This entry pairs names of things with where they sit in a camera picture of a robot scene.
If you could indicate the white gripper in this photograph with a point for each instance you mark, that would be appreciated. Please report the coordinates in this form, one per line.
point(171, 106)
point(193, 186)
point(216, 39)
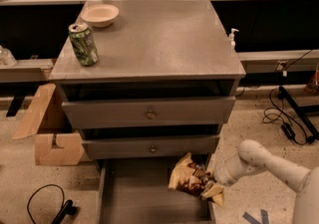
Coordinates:
point(221, 173)

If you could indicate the brown chip bag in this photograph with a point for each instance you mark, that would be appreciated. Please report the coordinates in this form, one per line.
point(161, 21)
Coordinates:
point(189, 177)

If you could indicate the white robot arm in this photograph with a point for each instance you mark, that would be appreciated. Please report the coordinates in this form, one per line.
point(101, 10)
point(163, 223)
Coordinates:
point(253, 158)

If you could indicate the grey top drawer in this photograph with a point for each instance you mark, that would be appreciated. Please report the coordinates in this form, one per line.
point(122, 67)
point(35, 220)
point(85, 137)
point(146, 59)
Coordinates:
point(148, 112)

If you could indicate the grey open bottom drawer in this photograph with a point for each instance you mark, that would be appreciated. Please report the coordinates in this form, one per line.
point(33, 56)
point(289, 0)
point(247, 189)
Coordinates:
point(135, 191)

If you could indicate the grey middle drawer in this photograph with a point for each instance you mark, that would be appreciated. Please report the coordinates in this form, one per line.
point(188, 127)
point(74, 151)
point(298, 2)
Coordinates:
point(150, 146)

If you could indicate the grey drawer cabinet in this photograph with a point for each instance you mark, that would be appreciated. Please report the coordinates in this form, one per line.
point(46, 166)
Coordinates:
point(156, 49)

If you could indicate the black table leg base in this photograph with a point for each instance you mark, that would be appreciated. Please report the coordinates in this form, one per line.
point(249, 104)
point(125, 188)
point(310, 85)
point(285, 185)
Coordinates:
point(303, 113)

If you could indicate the white pump bottle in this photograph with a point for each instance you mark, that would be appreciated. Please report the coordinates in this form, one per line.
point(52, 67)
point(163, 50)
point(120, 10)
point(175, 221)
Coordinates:
point(231, 37)

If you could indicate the open cardboard box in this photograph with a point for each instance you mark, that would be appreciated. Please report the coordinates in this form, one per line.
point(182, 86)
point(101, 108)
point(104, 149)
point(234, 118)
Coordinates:
point(56, 143)

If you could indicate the green soda can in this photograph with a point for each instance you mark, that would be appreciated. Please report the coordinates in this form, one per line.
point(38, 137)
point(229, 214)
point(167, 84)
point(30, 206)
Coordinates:
point(83, 44)

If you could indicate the white paper bowl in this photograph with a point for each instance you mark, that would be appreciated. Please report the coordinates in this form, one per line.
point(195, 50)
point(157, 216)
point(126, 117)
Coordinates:
point(100, 16)

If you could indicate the clear plastic container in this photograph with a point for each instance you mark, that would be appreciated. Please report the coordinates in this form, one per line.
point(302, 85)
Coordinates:
point(6, 58)

